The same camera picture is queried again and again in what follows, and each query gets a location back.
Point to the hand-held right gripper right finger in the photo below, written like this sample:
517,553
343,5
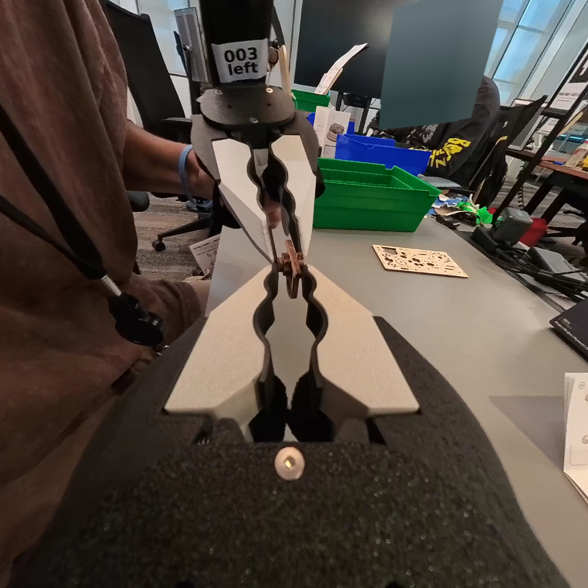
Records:
367,367

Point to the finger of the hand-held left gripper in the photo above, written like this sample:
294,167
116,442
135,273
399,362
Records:
301,183
234,179

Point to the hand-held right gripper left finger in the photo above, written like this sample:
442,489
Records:
216,363

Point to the wooden frame piece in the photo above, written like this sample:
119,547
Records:
292,271

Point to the wooden parts sheet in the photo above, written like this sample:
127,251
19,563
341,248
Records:
420,262

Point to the person's left forearm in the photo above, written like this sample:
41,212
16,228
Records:
156,160

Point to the black model kit box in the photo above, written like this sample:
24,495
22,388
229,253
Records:
574,330

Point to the person's left hand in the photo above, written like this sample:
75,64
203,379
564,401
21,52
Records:
275,218

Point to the blue wristband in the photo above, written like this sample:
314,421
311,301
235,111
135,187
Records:
186,174

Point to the white printed leaflet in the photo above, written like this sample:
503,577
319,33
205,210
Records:
330,131

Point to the green plastic bin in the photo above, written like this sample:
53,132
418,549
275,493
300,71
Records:
310,100
367,202

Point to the white printed paper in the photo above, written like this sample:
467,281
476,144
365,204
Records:
204,257

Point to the blue plastic bin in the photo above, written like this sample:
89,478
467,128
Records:
381,154

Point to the large black monitor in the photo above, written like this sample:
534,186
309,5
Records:
340,36

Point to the pile of cardboard scraps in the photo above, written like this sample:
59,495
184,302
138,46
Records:
459,206

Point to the dark grey device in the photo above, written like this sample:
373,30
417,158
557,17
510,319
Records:
512,224

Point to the red box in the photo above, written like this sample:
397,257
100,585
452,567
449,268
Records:
537,232

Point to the white instruction booklet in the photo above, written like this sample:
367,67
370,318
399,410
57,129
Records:
578,432

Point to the wooden desk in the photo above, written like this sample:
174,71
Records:
551,167

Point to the black white marker board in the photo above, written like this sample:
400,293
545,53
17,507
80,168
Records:
574,82

